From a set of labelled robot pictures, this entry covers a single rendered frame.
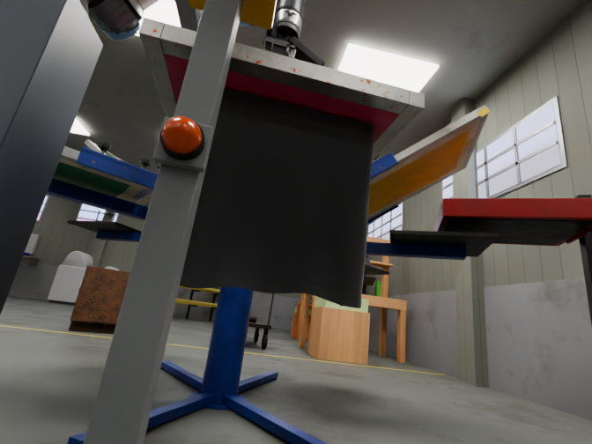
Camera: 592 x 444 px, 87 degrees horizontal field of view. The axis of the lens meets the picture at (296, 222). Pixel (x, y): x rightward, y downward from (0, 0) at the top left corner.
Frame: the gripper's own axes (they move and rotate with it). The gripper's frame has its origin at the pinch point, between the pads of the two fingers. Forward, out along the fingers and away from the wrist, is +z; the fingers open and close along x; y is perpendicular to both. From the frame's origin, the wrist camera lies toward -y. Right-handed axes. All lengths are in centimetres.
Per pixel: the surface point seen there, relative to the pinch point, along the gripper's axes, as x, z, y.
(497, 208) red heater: -43, -5, -104
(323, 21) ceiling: -209, -280, -47
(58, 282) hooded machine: -995, 42, 499
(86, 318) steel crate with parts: -368, 85, 165
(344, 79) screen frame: 14.9, 3.5, -10.8
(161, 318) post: 34, 53, 10
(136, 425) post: 34, 61, 10
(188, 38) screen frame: 14.9, 3.7, 20.5
